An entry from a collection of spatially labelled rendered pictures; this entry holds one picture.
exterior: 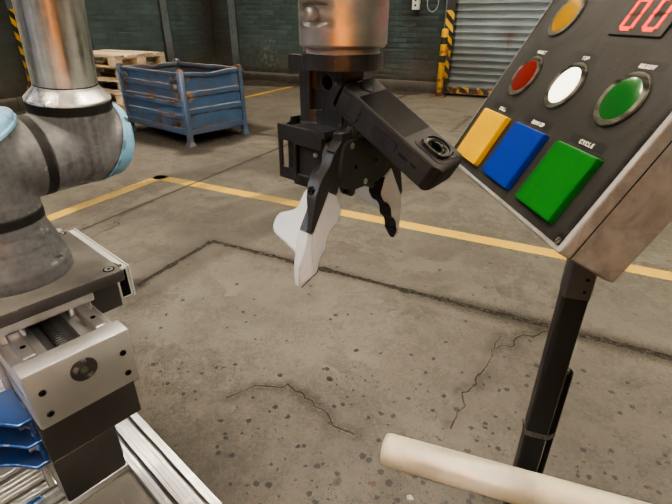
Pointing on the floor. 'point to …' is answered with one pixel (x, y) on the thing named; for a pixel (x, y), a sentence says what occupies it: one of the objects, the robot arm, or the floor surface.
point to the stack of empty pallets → (122, 65)
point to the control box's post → (555, 361)
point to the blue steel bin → (184, 97)
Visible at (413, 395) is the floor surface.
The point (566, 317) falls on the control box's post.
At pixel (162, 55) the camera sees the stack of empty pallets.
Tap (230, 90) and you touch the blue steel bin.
